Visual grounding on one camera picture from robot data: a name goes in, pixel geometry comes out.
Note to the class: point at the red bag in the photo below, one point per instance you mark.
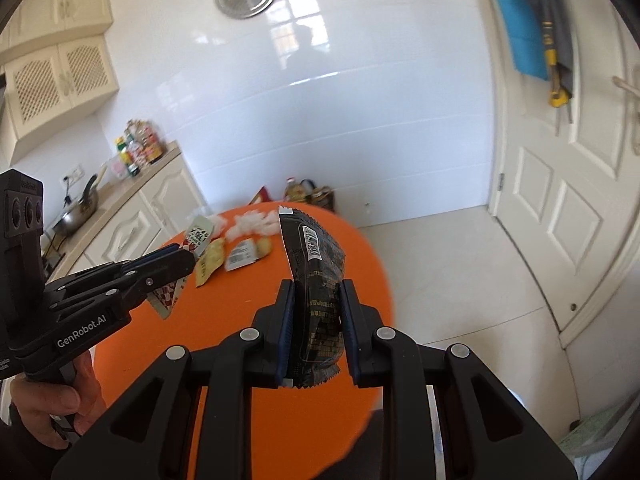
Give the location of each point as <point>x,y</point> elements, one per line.
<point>259,196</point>

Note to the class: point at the black snack wrapper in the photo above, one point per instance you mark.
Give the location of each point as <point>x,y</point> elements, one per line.
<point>312,270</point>

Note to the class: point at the clear plastic wrap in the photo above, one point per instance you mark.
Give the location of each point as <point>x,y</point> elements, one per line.
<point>252,222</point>

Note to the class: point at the white panel door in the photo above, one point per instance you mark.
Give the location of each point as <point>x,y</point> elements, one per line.
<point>565,185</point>

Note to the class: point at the grey apron yellow trim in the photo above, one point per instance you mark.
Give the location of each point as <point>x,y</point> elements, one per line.
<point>552,20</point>

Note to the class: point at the steel wok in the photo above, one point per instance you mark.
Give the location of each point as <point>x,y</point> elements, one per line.
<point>75,215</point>

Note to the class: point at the white wall socket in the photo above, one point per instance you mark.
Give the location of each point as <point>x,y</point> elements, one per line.
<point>72,175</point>

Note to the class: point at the small yellow wrapper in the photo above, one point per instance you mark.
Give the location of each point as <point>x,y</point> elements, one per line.
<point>263,246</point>

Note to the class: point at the white foam net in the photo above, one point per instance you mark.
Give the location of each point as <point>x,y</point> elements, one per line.
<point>216,225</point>

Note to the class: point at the cream upper cabinet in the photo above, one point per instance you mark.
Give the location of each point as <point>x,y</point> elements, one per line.
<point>60,0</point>

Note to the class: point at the person's left forearm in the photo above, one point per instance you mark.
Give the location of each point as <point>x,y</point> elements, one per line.
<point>20,460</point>

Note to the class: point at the green bottle yellow cap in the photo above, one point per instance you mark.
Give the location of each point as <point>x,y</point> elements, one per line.
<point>121,149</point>

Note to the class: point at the wooden spatula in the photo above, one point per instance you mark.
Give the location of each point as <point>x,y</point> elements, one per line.
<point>102,173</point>

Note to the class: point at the white grey packet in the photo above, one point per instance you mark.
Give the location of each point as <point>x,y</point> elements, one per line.
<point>242,255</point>

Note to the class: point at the blue apron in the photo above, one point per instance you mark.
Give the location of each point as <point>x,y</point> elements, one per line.
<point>520,20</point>

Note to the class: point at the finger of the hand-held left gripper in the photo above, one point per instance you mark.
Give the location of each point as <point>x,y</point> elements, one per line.
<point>165,257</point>
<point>160,282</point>

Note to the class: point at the cooking oil bottle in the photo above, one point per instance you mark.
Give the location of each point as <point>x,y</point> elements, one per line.
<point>295,190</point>

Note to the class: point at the red white checked wrapper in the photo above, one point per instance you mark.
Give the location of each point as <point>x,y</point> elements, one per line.
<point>200,237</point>

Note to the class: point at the tall dark bottle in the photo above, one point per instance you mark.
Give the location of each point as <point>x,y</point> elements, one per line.
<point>134,127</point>

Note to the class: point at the dark carrier bag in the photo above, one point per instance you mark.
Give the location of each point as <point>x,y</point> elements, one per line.
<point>320,195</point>

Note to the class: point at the cream kitchen base cabinet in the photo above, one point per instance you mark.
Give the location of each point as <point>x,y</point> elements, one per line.
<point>140,215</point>

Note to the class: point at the person's left hand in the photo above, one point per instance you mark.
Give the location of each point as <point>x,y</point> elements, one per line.
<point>40,405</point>

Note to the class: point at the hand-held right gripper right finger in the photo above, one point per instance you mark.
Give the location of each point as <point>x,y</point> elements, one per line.
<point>350,330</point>

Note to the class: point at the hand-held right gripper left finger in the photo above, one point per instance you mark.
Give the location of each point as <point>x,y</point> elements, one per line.
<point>287,330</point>

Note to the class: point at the cream lattice door cabinet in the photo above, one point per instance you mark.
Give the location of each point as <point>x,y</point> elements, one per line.
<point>60,85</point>

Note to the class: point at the clear plastic container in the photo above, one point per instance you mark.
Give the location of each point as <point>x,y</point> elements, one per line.
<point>117,170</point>

